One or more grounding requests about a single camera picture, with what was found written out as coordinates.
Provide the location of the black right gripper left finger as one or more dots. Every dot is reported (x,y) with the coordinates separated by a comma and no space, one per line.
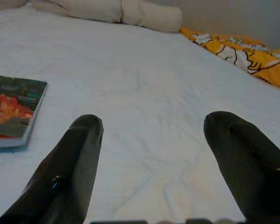
(60,177)

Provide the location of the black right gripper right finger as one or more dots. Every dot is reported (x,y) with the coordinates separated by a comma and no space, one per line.
(252,172)

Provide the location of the dark book with red cover art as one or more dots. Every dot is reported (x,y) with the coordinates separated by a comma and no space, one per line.
(11,109)

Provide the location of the yellow cartoon egg blanket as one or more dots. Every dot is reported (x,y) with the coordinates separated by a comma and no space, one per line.
(247,53)

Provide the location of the white quilted mattress pad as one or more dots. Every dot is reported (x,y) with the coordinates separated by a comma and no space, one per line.
(142,81)

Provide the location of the beige bolster pillow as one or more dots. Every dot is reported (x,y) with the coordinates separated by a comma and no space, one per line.
(107,11)

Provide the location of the grey damask pattern quilt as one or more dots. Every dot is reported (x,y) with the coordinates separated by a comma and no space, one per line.
(9,3)

